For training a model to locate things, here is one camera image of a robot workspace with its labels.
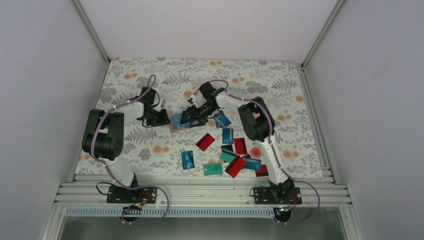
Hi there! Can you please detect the red card centre upright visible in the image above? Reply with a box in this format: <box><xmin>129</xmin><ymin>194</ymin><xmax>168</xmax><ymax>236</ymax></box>
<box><xmin>233</xmin><ymin>137</ymin><xmax>248</xmax><ymax>155</ymax></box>

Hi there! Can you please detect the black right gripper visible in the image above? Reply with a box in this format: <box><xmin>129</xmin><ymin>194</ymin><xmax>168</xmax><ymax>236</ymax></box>
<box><xmin>181</xmin><ymin>101</ymin><xmax>218</xmax><ymax>128</ymax></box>

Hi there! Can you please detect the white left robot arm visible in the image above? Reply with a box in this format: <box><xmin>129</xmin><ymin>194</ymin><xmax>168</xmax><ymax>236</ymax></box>
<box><xmin>81</xmin><ymin>87</ymin><xmax>171</xmax><ymax>203</ymax></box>

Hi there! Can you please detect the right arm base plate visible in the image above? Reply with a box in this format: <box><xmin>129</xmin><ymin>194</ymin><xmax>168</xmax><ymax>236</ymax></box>
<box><xmin>250</xmin><ymin>186</ymin><xmax>303</xmax><ymax>205</ymax></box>

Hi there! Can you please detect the teal green card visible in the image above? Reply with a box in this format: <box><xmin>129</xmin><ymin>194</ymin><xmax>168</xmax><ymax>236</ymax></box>
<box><xmin>219</xmin><ymin>149</ymin><xmax>239</xmax><ymax>163</ymax></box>

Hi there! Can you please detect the red card bottom right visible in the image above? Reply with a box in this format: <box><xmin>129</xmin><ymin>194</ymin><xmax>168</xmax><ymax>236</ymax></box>
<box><xmin>255</xmin><ymin>164</ymin><xmax>269</xmax><ymax>178</ymax></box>

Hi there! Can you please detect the tan leather card holder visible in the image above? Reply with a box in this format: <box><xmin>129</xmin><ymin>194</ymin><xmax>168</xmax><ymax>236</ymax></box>
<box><xmin>168</xmin><ymin>111</ymin><xmax>206</xmax><ymax>133</ymax></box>

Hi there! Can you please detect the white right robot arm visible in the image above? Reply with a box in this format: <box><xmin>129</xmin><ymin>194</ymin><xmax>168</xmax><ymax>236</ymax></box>
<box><xmin>180</xmin><ymin>82</ymin><xmax>295</xmax><ymax>204</ymax></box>

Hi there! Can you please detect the blue card pile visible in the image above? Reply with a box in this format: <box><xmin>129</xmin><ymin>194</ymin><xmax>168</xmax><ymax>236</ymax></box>
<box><xmin>212</xmin><ymin>112</ymin><xmax>232</xmax><ymax>129</ymax></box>
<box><xmin>181</xmin><ymin>150</ymin><xmax>195</xmax><ymax>170</ymax></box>

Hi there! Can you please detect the black card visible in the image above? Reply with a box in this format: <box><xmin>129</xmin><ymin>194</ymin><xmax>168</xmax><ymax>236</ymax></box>
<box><xmin>221</xmin><ymin>144</ymin><xmax>234</xmax><ymax>152</ymax></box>

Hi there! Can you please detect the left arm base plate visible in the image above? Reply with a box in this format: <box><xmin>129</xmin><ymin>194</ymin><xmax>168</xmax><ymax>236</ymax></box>
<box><xmin>106</xmin><ymin>185</ymin><xmax>158</xmax><ymax>204</ymax></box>

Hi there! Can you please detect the floral patterned table mat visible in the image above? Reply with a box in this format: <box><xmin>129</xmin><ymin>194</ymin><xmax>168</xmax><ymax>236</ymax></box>
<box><xmin>96</xmin><ymin>57</ymin><xmax>323</xmax><ymax>178</ymax></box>

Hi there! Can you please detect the perforated grey cable tray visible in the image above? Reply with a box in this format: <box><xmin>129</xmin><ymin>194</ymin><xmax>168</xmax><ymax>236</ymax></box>
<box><xmin>65</xmin><ymin>206</ymin><xmax>275</xmax><ymax>219</ymax></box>

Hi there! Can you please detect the red card lower centre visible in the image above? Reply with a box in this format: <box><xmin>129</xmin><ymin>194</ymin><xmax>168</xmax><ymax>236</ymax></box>
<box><xmin>224</xmin><ymin>156</ymin><xmax>247</xmax><ymax>178</ymax></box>

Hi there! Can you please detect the red card near wallet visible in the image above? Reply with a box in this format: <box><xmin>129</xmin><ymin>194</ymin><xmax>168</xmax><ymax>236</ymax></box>
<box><xmin>195</xmin><ymin>133</ymin><xmax>216</xmax><ymax>152</ymax></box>

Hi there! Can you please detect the light blue card right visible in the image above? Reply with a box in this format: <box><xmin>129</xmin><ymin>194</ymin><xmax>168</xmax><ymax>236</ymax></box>
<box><xmin>243</xmin><ymin>157</ymin><xmax>262</xmax><ymax>171</ymax></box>

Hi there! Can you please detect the blue striped card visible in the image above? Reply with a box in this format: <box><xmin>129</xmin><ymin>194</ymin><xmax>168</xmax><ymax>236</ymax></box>
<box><xmin>169</xmin><ymin>110</ymin><xmax>199</xmax><ymax>131</ymax></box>

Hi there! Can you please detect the teal card pile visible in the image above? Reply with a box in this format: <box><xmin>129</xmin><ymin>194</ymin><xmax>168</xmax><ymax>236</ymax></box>
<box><xmin>203</xmin><ymin>162</ymin><xmax>223</xmax><ymax>176</ymax></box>

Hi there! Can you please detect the blue card middle upright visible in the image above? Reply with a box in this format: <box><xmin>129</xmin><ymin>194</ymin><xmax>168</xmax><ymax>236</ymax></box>
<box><xmin>222</xmin><ymin>127</ymin><xmax>234</xmax><ymax>145</ymax></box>

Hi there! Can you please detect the aluminium rail frame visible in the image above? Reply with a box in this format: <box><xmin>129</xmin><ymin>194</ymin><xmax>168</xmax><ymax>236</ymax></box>
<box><xmin>54</xmin><ymin>175</ymin><xmax>352</xmax><ymax>207</ymax></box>

